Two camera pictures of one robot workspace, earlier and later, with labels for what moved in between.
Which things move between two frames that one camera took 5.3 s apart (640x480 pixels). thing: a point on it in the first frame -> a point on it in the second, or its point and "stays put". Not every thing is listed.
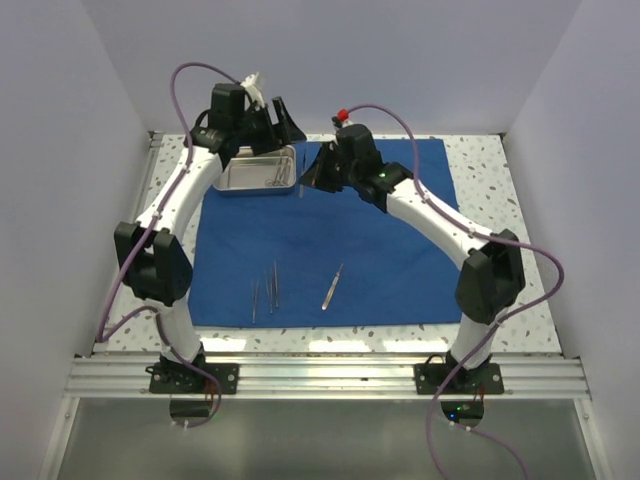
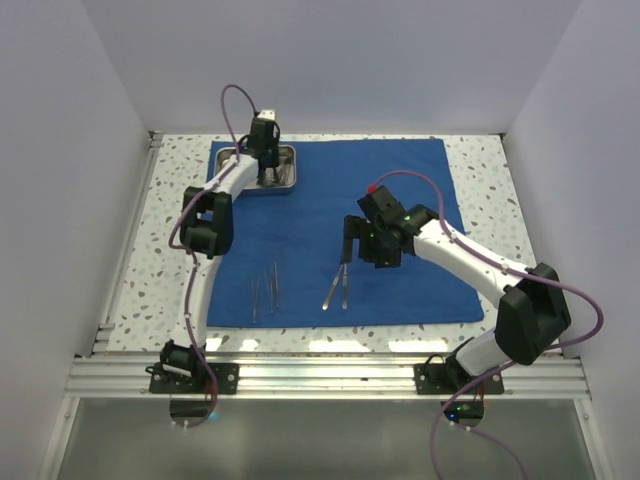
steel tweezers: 269,292 stays put
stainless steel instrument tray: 272,170 stays put
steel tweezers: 274,282 stays put
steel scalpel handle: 301,188 -> 345,286
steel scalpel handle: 331,289 stays put
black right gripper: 325,155 -> 354,228
